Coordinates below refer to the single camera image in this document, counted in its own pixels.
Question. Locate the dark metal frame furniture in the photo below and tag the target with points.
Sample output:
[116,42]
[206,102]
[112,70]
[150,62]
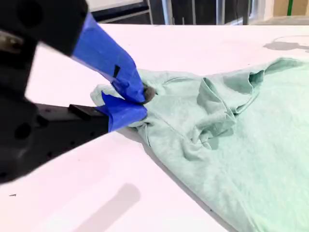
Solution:
[193,10]

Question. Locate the pale green T-shirt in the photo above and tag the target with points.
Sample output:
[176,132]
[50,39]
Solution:
[217,145]

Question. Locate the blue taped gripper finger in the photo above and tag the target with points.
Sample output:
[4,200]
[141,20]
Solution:
[123,116]
[106,55]

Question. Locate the light wooden board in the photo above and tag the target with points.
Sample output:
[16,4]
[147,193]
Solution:
[282,7]

